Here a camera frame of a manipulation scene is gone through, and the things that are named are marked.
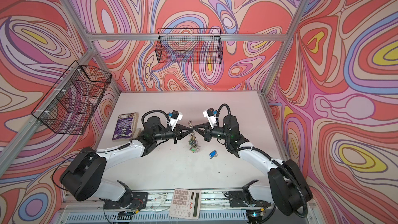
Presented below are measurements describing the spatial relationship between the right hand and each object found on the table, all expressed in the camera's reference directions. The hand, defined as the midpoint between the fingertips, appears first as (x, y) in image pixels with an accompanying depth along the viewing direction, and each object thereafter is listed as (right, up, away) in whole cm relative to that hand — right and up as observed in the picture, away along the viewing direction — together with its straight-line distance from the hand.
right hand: (196, 131), depth 76 cm
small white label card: (-17, -32, -3) cm, 36 cm away
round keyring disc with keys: (-1, -7, +1) cm, 7 cm away
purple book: (-46, 0, +22) cm, 51 cm away
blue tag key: (+10, -15, +12) cm, 22 cm away
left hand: (-1, 0, -1) cm, 2 cm away
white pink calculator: (-5, -33, -5) cm, 34 cm away
